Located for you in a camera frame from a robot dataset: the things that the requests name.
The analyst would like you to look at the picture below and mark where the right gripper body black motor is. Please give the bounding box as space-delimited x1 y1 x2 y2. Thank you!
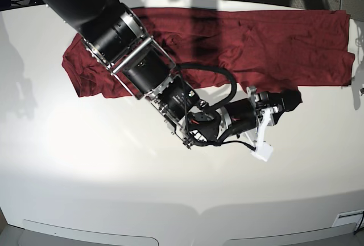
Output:
217 99 258 138

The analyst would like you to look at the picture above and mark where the dark red long-sleeve shirt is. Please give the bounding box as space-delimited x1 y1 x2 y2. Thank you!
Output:
61 6 356 99

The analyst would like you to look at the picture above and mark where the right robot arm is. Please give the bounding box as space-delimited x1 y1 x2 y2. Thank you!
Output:
43 0 301 151

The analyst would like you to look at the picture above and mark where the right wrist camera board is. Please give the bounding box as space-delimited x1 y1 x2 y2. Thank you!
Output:
250 142 274 162

